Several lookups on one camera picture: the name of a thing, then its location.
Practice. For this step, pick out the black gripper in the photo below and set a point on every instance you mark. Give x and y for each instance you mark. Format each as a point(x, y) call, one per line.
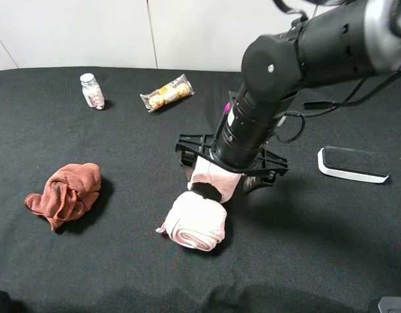
point(260, 174)

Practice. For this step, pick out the pink towel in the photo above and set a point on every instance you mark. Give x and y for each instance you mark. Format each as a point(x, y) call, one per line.
point(195, 222)

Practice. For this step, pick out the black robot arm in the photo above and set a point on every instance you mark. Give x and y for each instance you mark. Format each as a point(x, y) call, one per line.
point(355, 40)

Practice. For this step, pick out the black band on towel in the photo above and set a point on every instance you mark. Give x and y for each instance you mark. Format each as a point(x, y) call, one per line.
point(206, 191)

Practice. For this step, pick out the purple toy eggplant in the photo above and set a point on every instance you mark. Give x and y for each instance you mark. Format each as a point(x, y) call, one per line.
point(225, 108)

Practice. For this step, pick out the wrapped gold chocolates pack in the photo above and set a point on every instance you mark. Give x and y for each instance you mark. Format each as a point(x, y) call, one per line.
point(171, 92)

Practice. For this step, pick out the white and black eraser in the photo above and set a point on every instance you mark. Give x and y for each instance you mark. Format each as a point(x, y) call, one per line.
point(353, 165)

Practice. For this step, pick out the crumpled brown cloth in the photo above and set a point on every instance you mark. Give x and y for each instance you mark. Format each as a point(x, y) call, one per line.
point(67, 195)

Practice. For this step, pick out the glass jar of pink pills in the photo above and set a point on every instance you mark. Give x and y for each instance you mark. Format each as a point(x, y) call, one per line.
point(92, 91)

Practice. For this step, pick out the black device bottom left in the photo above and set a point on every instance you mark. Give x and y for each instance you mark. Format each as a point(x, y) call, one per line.
point(5, 302)

